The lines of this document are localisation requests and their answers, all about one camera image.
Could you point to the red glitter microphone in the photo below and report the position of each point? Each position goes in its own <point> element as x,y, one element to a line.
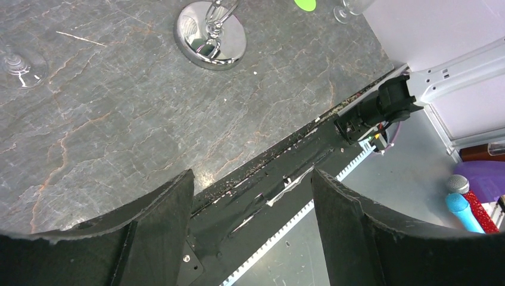
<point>459,184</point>

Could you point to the blue microphone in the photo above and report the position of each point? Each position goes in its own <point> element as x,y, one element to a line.
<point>460,207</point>

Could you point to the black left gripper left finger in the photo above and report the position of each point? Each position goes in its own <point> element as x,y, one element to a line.
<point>139,243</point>

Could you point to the green plastic wine glass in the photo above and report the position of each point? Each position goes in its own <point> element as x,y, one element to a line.
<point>306,5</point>

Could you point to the purple plastic container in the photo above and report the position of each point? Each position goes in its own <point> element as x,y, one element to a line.
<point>486,178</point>

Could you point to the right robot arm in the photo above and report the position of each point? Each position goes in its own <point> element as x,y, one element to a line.
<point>397,98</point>

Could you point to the chrome wine glass rack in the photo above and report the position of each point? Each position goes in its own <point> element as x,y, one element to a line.
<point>210,35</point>

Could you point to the clear wine glass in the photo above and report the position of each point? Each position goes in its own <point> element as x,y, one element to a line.
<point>21,67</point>

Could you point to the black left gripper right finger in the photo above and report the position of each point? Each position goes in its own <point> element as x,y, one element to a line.
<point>367,243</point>

